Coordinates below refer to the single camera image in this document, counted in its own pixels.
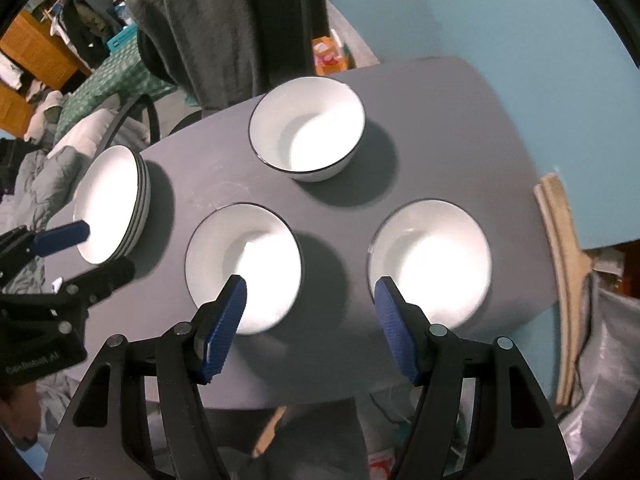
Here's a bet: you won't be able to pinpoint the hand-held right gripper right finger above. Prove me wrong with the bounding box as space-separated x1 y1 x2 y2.
374 276 573 480

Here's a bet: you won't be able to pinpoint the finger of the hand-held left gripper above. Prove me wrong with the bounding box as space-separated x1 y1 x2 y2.
50 258 137 307
0 220 91 283

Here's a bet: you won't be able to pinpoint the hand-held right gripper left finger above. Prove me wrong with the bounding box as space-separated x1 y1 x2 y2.
45 274 248 480

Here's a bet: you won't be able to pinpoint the white plate with black rim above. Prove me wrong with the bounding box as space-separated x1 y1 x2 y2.
73 145 141 265
122 157 152 256
115 152 147 261

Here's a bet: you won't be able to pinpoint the white bowl with black rim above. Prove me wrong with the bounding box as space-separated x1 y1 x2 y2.
184 202 304 337
366 199 493 328
248 76 366 183

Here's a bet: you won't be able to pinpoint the person's left hand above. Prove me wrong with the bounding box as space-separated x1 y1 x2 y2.
0 382 40 443

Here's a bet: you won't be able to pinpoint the grey duvet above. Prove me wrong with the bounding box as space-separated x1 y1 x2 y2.
0 152 88 291

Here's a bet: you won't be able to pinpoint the grey patterned quilt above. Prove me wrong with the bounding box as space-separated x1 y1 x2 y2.
30 375 81 436

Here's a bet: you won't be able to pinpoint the light grey blanket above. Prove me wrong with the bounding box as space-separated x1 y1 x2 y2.
47 107 151 161

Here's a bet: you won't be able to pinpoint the beige clothes pile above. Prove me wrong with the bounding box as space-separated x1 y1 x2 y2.
22 90 66 146

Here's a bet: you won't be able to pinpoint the green checked tablecloth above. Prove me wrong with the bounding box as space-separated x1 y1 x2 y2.
52 40 176 141

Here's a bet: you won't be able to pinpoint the curved wooden chair back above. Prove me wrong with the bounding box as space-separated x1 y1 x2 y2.
532 172 593 408

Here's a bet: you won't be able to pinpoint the orange wooden wardrobe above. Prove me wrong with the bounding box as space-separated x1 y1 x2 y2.
0 10 93 131

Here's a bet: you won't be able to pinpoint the blue storage box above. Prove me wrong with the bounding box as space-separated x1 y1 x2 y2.
107 25 138 51

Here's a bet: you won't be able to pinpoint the grey plastic bag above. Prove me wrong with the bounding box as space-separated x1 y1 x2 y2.
555 270 640 461

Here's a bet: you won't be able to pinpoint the dark hanging clothes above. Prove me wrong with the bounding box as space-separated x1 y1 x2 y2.
60 0 128 68

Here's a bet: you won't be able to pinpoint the grey fleece jacket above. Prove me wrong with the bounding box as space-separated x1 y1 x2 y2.
126 0 311 111

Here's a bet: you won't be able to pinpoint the orange and red packet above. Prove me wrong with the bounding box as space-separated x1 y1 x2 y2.
312 37 358 78

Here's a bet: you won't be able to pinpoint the black cable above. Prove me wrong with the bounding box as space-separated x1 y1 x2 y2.
367 390 426 426

